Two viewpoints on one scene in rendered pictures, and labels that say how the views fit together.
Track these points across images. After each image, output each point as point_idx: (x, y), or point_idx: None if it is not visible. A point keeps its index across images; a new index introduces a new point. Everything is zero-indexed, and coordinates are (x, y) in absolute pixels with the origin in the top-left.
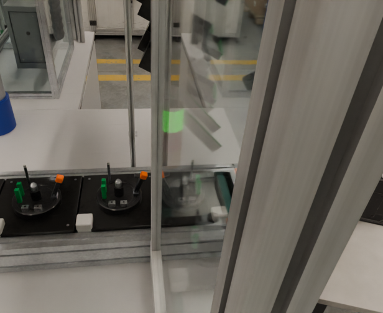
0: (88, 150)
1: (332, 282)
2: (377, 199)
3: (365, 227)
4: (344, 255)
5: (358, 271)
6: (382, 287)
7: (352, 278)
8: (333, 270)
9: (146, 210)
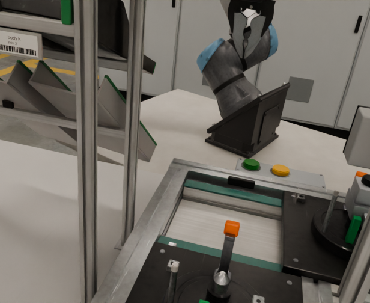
0: None
1: (346, 192)
2: (276, 113)
3: (276, 146)
4: (311, 172)
5: (331, 173)
6: (350, 171)
7: (340, 180)
8: (331, 186)
9: (260, 284)
